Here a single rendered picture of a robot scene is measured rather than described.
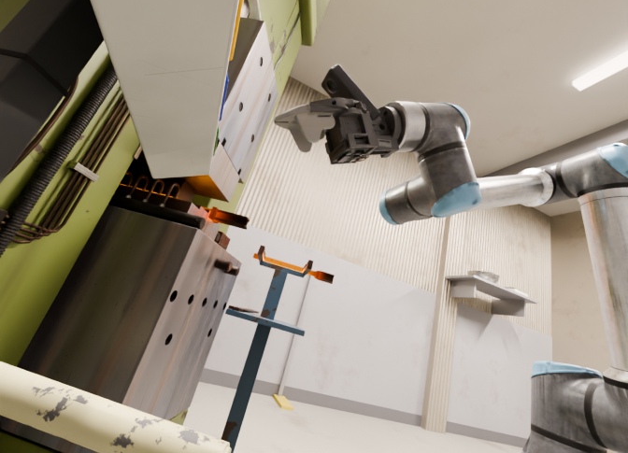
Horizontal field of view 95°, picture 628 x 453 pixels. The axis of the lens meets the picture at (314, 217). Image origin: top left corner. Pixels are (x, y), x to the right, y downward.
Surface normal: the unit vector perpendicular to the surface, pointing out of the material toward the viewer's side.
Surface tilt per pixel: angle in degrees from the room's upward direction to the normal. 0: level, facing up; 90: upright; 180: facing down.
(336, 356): 90
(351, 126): 90
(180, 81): 150
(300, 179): 90
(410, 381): 90
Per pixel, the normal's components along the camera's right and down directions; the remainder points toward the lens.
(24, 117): 0.96, 0.24
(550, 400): -0.89, -0.36
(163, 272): -0.03, -0.35
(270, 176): 0.36, -0.22
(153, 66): 0.22, 0.97
